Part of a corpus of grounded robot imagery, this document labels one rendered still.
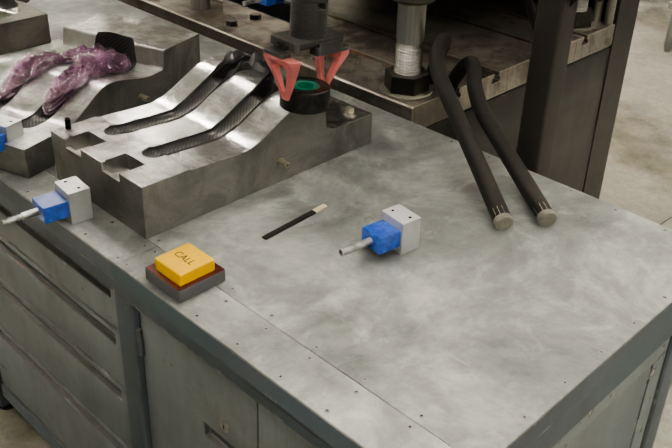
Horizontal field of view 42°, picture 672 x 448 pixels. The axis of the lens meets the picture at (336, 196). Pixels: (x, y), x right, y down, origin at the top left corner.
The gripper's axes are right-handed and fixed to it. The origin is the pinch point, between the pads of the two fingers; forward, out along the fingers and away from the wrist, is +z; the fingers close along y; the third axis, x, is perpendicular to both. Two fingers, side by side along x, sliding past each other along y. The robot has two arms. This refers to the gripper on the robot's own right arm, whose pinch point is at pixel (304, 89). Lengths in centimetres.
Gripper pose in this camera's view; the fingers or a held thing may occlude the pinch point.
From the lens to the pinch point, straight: 140.7
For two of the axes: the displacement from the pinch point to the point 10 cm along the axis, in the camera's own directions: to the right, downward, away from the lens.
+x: -6.9, -3.7, 6.2
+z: -0.7, 8.8, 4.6
